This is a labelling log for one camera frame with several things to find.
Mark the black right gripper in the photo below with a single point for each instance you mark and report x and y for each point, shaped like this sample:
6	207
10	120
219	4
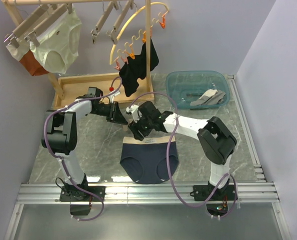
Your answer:
135	127

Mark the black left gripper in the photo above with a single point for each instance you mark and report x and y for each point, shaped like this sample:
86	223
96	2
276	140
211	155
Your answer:
115	115

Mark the beige clip hanger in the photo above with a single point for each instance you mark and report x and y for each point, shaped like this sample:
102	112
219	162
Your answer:
127	126
99	25

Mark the navy underwear cream waistband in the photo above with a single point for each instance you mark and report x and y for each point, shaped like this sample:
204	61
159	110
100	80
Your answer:
145	161

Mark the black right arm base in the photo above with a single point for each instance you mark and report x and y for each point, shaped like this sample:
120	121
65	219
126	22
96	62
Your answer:
201	192

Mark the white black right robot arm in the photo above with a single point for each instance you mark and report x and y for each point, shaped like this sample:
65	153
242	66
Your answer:
217	142

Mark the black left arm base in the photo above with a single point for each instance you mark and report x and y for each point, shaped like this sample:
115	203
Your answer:
72	194

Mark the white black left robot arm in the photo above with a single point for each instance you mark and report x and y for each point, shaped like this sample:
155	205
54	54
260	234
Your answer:
60	137

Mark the grey and pink underwear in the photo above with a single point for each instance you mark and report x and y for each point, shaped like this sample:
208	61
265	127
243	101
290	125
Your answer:
210	97

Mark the cream white hanging underwear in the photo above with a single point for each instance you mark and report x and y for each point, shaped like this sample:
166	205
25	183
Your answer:
58	45

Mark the beige hanging clip hanger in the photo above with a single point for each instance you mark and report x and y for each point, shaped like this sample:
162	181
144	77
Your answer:
99	25

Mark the orange cream hanging underwear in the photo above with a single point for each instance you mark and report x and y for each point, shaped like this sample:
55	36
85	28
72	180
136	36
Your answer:
24	55

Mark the beige hanger holding underwear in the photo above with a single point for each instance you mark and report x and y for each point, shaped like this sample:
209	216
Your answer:
46	23

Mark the beige hanger far left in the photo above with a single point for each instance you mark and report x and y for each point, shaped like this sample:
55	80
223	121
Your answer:
29	22

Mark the teal plastic basin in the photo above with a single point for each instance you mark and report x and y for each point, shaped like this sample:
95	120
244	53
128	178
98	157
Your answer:
185	87

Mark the wooden rack base tray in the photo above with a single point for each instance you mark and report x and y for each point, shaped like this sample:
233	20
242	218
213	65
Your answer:
75	86

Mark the wooden rack top bar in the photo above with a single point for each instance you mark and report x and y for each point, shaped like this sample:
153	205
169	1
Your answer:
40	2

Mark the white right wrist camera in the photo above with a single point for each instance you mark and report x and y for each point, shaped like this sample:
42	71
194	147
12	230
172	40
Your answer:
134	111

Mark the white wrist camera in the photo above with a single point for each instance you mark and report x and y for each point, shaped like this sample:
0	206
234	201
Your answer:
134	111
113	93

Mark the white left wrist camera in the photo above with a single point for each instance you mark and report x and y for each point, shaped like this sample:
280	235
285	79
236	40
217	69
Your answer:
113	93

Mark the wooden rack right post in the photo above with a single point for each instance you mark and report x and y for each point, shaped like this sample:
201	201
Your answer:
148	43

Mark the aluminium mounting rail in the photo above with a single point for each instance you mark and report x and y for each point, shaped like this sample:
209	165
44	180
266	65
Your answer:
131	193

